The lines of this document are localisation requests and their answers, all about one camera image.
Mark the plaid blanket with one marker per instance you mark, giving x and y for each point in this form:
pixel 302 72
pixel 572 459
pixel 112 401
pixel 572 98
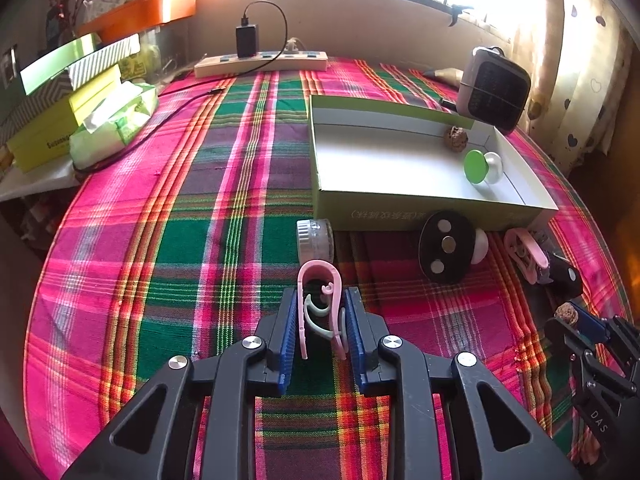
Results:
pixel 190 200

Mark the yellow-green packet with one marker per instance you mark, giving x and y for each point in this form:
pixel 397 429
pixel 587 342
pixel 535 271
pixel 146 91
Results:
pixel 137 62

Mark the white power strip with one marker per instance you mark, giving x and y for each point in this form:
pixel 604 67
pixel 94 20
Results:
pixel 260 63

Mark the pink and grey clip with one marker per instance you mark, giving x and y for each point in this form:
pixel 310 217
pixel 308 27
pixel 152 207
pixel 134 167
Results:
pixel 302 305

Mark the green and white cardboard box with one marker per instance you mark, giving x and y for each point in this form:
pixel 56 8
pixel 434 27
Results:
pixel 390 160

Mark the black oval disc white base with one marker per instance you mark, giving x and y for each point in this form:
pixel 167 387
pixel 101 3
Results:
pixel 445 247

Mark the small grey fan heater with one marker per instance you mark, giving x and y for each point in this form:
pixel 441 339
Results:
pixel 495 89

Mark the black window hook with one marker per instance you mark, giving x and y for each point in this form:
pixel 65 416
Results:
pixel 457 14

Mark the black charger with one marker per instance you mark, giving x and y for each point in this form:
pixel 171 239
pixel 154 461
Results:
pixel 247 41

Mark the green-capped white knob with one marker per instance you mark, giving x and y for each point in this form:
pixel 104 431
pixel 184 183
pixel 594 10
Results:
pixel 475 164

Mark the green tissue pack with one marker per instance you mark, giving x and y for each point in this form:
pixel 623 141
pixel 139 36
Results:
pixel 115 122

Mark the white round knob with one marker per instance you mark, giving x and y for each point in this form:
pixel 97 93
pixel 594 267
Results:
pixel 481 247

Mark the beige cone-shaped tube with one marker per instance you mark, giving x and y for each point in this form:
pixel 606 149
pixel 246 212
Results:
pixel 445 74

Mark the orange box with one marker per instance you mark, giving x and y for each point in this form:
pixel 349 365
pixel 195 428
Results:
pixel 145 12

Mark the heart-print curtain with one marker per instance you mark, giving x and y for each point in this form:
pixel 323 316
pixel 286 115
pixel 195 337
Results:
pixel 575 70

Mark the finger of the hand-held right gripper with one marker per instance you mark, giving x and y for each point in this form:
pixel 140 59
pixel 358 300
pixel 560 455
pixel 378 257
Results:
pixel 564 335
pixel 592 328

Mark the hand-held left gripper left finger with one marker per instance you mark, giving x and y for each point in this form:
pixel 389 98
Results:
pixel 287 342

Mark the green box lid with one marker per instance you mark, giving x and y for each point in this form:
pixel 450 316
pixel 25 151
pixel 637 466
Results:
pixel 55 62

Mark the clear jar with white lid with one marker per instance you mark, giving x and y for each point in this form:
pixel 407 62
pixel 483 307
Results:
pixel 314 240

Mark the small black cylinder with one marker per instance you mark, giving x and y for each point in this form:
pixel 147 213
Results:
pixel 566 276

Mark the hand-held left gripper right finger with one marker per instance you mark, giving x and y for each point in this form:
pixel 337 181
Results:
pixel 358 342

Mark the white plug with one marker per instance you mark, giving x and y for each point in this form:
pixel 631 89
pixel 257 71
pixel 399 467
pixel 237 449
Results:
pixel 295 46

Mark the brown walnut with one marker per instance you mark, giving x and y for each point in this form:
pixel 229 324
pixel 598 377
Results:
pixel 567 313
pixel 455 136

